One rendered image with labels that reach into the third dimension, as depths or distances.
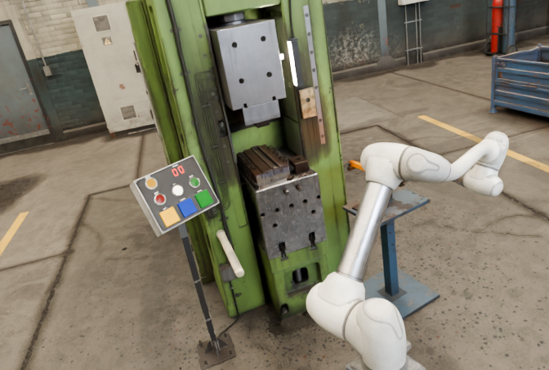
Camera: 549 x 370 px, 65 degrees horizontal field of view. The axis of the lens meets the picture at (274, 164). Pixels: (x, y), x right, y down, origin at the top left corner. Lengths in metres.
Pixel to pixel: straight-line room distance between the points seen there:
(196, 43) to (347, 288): 1.40
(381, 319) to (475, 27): 9.18
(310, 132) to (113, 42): 5.42
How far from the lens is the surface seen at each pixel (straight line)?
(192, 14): 2.30
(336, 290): 1.65
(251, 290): 2.88
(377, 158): 1.71
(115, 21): 7.55
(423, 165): 1.60
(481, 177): 2.15
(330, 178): 2.73
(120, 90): 7.67
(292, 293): 2.79
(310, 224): 2.55
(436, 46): 9.86
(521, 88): 5.82
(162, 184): 2.12
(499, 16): 9.44
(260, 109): 2.28
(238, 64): 2.21
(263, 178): 2.39
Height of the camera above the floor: 1.91
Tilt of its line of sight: 22 degrees down
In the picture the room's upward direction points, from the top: 10 degrees counter-clockwise
